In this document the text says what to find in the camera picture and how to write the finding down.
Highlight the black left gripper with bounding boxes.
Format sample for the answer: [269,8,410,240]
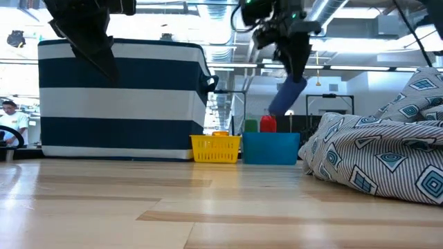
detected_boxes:
[41,0,137,85]

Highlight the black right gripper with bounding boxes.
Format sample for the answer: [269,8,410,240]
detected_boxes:
[240,0,322,84]

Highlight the blue bandage roll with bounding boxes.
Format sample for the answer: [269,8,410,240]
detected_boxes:
[267,73,309,117]

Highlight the grey patterned hospital gown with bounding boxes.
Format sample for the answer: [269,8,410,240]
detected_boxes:
[298,66,443,206]

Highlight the navy white striped fabric bin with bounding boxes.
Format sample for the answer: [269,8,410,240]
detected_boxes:
[37,38,221,162]

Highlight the teal plastic bin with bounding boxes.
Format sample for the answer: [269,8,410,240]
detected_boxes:
[241,131,302,166]

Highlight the yellow plastic basket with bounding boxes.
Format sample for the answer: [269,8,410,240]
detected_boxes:
[189,134,242,165]

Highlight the standing person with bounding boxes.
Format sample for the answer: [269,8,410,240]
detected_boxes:
[0,100,30,147]

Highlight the black curved hoop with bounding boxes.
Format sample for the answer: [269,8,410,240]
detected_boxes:
[0,124,26,150]

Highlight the yellow hanging cord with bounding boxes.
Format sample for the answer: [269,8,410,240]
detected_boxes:
[314,50,323,88]

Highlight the silver ventilation duct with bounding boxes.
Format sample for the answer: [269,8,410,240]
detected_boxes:
[304,0,351,39]

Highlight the black metal frame stand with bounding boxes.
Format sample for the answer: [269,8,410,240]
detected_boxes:
[305,93,356,117]

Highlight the black aluminium mount frame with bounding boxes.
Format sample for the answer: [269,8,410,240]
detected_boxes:
[0,148,44,162]

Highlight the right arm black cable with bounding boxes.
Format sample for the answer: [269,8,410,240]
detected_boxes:
[392,0,434,69]

